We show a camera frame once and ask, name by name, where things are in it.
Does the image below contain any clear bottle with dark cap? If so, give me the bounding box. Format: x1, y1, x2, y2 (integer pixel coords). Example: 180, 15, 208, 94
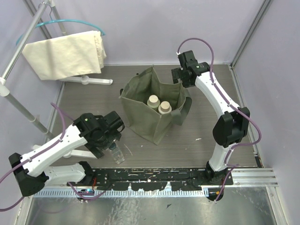
108, 142, 125, 164

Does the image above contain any green bottle with beige cap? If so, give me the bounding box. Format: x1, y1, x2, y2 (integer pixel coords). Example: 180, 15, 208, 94
147, 95, 160, 111

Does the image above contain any cream bottle with beige cap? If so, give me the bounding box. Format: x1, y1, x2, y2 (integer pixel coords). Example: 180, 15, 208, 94
158, 101, 172, 115

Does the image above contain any olive green canvas bag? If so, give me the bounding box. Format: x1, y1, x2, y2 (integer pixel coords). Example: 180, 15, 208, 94
120, 66, 192, 145

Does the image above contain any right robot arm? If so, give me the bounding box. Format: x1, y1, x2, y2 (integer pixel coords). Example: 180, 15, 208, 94
171, 50, 250, 185

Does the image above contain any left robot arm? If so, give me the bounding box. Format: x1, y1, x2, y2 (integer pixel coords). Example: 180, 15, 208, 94
9, 111, 125, 197

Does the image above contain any cream canvas cloth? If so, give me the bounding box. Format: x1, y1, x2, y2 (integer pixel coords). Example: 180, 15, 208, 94
22, 30, 106, 80

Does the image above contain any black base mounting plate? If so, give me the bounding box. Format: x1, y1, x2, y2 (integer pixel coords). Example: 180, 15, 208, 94
72, 168, 226, 191

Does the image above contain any teal clothes hanger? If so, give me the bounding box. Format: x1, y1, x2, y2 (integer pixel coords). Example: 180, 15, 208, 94
16, 20, 106, 46

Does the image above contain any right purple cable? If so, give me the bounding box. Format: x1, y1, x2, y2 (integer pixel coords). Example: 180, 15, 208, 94
177, 37, 263, 203

